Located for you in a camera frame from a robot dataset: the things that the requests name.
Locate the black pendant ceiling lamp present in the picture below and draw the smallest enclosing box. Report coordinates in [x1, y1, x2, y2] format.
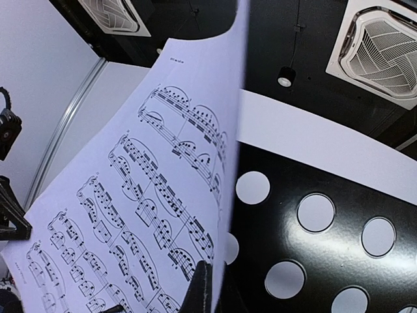
[277, 0, 306, 88]

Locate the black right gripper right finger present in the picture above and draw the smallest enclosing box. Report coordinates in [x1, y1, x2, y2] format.
[215, 270, 241, 313]

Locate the purple sheet music page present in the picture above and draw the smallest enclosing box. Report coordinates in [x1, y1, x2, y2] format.
[2, 1, 249, 312]

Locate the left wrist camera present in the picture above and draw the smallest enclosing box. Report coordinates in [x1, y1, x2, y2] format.
[1, 87, 22, 161]

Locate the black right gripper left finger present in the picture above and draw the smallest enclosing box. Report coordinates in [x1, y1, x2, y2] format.
[182, 260, 212, 313]

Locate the ceiling air vent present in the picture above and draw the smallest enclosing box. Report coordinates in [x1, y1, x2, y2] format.
[78, 0, 151, 37]
[326, 0, 416, 110]

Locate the black music stand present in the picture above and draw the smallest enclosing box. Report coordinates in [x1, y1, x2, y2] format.
[231, 144, 416, 312]

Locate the left aluminium frame post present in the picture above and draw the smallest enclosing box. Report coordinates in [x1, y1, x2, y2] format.
[23, 57, 108, 211]

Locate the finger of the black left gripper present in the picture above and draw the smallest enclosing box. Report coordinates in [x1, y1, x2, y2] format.
[1, 175, 32, 241]

